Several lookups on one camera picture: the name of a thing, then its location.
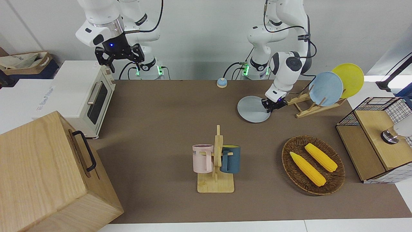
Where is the gray round plate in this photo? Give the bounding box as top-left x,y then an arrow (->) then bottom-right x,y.
237,96 -> 271,123

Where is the brown wicker basket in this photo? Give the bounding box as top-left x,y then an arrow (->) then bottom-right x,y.
282,135 -> 346,196

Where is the dark blue crate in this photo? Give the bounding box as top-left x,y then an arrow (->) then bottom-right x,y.
0,60 -> 60,88

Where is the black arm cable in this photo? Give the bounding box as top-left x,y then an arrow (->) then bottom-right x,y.
124,0 -> 164,33
263,0 -> 317,78

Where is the light blue plate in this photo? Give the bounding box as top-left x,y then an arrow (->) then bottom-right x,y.
308,72 -> 344,107

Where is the wooden drawer cabinet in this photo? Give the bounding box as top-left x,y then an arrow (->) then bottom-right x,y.
0,111 -> 124,232

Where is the black base cable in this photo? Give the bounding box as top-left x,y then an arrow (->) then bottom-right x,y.
223,61 -> 248,80
118,61 -> 139,80

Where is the wire mesh wooden shelf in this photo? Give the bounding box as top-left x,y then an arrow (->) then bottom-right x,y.
336,97 -> 412,184

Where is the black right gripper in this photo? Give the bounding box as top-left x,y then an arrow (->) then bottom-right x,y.
95,32 -> 144,73

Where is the white bottle with metal ring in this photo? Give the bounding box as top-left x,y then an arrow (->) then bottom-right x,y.
381,114 -> 412,144

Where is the wooden plate rack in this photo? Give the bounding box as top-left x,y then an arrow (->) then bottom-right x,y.
286,91 -> 347,119

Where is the pink mug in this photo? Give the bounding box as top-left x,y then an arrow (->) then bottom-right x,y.
192,144 -> 214,173

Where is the cardboard box with bag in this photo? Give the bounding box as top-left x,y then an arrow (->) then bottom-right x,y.
0,52 -> 53,76

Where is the dark teal mug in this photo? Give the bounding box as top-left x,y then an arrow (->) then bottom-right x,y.
220,145 -> 241,174

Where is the yellow plate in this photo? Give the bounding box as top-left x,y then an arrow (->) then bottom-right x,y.
332,63 -> 365,99

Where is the wooden mug tree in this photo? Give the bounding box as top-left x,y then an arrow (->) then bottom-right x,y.
197,125 -> 235,193

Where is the black cabinet handle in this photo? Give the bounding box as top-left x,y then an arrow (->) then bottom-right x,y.
71,130 -> 97,172

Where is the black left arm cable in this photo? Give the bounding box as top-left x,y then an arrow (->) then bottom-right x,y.
263,0 -> 317,78

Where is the yellow corn cob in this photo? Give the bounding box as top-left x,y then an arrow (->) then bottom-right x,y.
304,143 -> 338,172
290,151 -> 326,187

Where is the white toaster oven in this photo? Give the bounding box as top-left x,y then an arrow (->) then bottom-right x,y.
32,61 -> 116,140

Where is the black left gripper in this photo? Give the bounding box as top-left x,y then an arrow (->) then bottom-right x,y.
261,98 -> 287,113

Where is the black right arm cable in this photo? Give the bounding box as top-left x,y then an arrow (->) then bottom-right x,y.
124,0 -> 164,33

